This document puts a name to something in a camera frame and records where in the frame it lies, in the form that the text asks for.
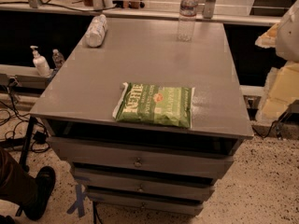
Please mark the clear plastic water bottle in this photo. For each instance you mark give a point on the clear plastic water bottle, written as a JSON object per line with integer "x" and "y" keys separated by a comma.
{"x": 186, "y": 19}

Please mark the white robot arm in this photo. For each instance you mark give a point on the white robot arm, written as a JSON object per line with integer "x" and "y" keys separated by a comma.
{"x": 287, "y": 41}

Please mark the small clear bottle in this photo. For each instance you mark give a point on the small clear bottle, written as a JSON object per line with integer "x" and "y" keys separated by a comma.
{"x": 58, "y": 58}

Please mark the white pump lotion bottle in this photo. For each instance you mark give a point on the white pump lotion bottle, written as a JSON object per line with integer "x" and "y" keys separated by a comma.
{"x": 40, "y": 63}

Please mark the grey drawer cabinet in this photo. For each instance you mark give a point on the grey drawer cabinet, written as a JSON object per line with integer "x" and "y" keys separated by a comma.
{"x": 142, "y": 165}

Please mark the green kettle chips bag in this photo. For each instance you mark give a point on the green kettle chips bag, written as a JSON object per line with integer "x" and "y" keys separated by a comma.
{"x": 153, "y": 104}

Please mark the blue tape cross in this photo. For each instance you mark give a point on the blue tape cross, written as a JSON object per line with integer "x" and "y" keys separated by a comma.
{"x": 81, "y": 206}

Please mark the black shoe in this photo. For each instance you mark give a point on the black shoe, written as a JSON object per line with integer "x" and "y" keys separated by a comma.
{"x": 45, "y": 181}

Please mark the black tripod leg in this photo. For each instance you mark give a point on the black tripod leg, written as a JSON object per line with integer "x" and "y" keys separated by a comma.
{"x": 26, "y": 145}

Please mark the brown trouser leg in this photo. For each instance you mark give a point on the brown trouser leg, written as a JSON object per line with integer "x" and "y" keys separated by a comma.
{"x": 16, "y": 186}

